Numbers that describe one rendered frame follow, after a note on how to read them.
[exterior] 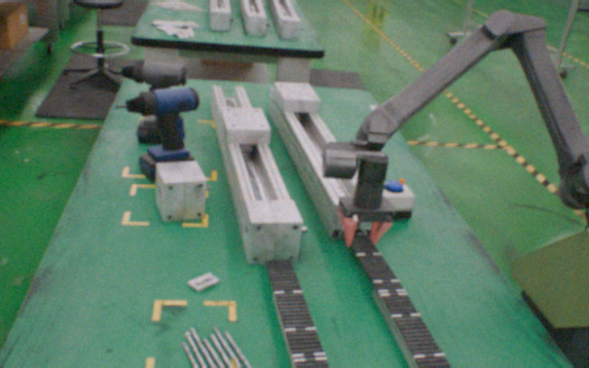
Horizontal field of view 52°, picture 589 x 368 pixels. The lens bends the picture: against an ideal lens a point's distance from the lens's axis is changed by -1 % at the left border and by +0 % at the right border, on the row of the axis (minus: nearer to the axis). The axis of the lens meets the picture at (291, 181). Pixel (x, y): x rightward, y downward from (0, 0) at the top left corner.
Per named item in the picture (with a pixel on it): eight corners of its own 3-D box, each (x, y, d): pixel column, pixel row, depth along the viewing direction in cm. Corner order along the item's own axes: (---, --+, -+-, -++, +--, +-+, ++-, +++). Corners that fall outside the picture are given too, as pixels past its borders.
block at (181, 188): (215, 218, 135) (217, 179, 131) (164, 222, 131) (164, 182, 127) (204, 197, 143) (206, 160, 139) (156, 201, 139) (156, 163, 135)
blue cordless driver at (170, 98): (200, 175, 154) (202, 92, 144) (124, 189, 143) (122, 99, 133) (186, 164, 159) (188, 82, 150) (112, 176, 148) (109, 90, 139)
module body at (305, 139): (374, 238, 134) (380, 203, 130) (329, 239, 132) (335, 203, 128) (298, 113, 204) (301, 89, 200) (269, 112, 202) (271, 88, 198)
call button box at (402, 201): (411, 219, 143) (416, 195, 141) (372, 219, 141) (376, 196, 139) (399, 202, 150) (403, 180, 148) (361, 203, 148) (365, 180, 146)
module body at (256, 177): (288, 239, 130) (293, 203, 126) (241, 240, 127) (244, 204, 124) (241, 111, 200) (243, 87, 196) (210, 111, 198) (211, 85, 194)
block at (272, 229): (309, 263, 122) (314, 221, 118) (247, 264, 120) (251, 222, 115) (300, 239, 130) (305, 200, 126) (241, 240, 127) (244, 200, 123)
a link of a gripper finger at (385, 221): (345, 238, 130) (350, 198, 126) (376, 237, 131) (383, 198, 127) (353, 254, 124) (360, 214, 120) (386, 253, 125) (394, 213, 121)
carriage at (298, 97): (317, 121, 181) (320, 99, 179) (281, 120, 179) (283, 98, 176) (306, 103, 195) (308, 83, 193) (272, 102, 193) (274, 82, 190)
